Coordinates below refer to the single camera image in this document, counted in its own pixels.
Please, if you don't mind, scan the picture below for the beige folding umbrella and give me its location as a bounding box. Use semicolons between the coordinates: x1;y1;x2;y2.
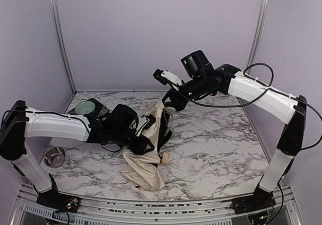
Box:
120;100;173;191

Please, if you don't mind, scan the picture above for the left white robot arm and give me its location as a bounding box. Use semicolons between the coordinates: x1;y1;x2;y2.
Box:
1;100;156;194

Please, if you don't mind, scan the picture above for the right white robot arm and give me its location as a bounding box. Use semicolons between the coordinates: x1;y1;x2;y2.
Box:
153;64;306;193

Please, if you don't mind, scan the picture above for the black patterned mat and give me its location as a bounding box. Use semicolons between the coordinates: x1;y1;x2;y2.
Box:
68;98;109;117

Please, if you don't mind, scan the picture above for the green bowl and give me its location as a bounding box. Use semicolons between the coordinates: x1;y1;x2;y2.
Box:
74;101;96;115

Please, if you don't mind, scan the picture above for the steel cup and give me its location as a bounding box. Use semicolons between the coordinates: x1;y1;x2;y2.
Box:
44;147;65;168

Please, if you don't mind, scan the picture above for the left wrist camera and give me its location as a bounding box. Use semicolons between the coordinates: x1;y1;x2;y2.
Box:
135;114;155;136

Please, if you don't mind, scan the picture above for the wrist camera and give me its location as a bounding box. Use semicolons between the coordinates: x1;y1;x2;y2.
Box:
135;114;155;136
153;69;184;91

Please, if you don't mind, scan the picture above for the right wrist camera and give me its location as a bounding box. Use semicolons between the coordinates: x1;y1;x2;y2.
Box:
153;69;184;91

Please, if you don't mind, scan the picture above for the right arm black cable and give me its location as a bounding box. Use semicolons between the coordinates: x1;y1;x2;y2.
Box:
186;62;322;152

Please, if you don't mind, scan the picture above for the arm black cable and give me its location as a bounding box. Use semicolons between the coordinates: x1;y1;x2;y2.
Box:
186;62;322;152
0;109;89;135

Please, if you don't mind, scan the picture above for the right aluminium frame post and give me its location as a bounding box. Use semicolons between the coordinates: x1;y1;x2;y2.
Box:
247;0;269;67

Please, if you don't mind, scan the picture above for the aluminium frame post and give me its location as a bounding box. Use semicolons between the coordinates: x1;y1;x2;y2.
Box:
247;0;269;67
50;0;76;96

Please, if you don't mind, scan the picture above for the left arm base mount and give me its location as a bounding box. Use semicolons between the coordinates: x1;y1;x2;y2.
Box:
34;174;80;213

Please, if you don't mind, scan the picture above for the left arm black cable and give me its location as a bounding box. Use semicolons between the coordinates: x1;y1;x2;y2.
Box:
0;109;89;135

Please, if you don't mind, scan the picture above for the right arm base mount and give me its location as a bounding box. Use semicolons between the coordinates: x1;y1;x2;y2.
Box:
229;185;276;214

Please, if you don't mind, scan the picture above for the front aluminium rail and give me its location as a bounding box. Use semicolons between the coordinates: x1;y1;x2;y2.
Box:
9;184;303;224

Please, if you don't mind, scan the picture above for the left aluminium frame post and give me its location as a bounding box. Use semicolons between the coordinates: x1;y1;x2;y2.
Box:
50;0;76;96

